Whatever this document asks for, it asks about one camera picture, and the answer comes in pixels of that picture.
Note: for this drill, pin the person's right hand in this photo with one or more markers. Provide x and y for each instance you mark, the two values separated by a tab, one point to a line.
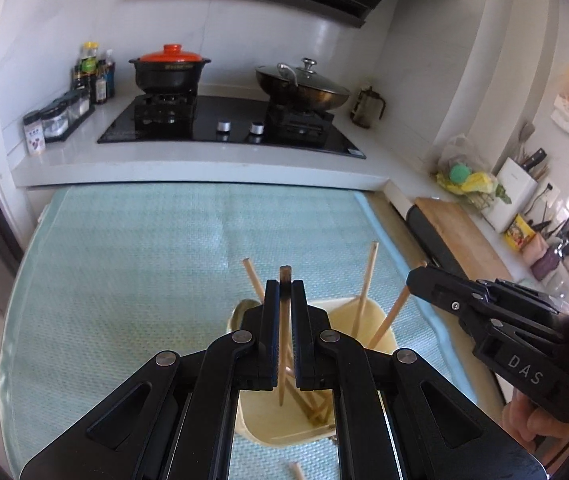
524	415

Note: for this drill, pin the set of wooden chopsticks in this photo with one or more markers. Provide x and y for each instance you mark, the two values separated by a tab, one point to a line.
367	280

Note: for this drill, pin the white knife block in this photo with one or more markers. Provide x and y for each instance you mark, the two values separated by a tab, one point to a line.
511	195

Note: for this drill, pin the dark sauce bottle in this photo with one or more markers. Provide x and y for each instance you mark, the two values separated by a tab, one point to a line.
101	87

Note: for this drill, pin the stainless steel spoon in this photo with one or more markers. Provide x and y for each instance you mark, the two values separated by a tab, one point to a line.
244	315

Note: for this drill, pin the plastic bag of produce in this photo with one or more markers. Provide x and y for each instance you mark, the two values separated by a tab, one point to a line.
464	175

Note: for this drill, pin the wok with glass lid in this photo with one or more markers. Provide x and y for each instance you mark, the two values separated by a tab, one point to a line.
304	87

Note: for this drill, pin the purple soap bottle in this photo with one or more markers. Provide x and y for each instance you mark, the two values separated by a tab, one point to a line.
546	265

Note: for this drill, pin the yellow box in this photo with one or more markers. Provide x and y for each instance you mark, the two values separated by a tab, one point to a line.
519	232

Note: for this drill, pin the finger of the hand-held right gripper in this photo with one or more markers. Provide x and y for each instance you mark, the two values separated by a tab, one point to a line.
454	290
514	327

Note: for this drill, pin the black pot with red lid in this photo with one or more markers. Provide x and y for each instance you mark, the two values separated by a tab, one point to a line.
169	70

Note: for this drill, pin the pink cup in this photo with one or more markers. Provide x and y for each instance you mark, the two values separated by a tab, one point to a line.
534	250

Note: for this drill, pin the yellow-capped sauce bottle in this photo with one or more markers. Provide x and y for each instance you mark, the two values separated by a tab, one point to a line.
89	60

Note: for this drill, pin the cream plastic utensil holder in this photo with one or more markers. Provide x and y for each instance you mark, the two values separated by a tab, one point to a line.
364	325

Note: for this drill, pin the dark-tipped wooden chopstick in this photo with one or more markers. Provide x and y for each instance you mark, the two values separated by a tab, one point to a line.
281	365

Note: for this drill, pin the glass french press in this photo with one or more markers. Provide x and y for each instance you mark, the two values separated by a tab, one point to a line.
368	110

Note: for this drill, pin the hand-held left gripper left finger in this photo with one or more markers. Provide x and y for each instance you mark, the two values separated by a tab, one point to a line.
244	350

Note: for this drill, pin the black gas cooktop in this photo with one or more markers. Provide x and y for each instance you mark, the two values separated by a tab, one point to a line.
234	120

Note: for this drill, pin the white wall socket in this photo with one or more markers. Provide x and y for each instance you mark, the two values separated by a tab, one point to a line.
546	195

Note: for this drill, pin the light blue textured mat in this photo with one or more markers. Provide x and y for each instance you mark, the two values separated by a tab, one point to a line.
139	260

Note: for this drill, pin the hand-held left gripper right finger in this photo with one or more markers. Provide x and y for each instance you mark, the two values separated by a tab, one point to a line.
314	350

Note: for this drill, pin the wooden cutting board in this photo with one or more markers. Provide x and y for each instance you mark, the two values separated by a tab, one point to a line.
464	235

